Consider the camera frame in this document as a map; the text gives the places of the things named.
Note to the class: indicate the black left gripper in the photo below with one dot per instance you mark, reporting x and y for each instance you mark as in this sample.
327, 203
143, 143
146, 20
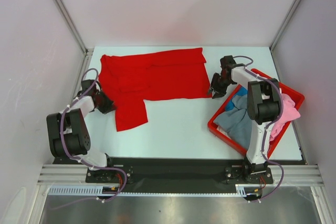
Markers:
109, 106

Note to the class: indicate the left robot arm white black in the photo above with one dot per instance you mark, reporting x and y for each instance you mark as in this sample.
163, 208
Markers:
67, 131

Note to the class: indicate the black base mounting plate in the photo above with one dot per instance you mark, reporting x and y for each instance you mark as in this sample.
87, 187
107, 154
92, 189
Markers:
173, 176

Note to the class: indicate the right grey cable duct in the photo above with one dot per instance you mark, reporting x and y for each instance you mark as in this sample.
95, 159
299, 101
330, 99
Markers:
250, 192

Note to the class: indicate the left aluminium corner post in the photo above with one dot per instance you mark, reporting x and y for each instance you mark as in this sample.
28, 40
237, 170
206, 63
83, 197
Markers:
71, 25

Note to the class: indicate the right aluminium corner post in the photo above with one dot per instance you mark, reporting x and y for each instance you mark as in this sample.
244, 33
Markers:
287, 19

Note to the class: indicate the aluminium corner post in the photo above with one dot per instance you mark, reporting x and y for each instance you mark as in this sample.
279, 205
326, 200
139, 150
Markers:
287, 19
71, 25

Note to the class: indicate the blue t-shirt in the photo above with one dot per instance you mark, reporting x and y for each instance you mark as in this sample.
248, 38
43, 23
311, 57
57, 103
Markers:
230, 105

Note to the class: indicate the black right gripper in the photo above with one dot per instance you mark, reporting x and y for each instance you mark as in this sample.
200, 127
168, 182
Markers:
214, 86

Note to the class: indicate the red t-shirt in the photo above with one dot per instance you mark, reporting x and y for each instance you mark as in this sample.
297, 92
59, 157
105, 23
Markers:
131, 80

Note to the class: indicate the left grey cable duct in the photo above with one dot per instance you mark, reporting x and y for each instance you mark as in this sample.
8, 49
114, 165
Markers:
71, 190

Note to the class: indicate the grey-blue t-shirt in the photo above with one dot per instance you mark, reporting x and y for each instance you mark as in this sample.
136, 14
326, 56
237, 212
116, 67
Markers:
236, 122

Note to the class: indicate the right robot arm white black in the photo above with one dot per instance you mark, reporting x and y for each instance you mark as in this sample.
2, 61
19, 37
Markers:
264, 107

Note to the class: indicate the pink t-shirt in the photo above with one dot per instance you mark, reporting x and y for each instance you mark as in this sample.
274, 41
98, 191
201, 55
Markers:
289, 114

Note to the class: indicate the grey cable duct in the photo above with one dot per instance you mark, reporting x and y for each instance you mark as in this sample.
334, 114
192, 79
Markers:
71, 190
250, 192

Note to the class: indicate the aluminium front rail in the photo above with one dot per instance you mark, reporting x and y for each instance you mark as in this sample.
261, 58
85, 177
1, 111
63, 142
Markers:
294, 175

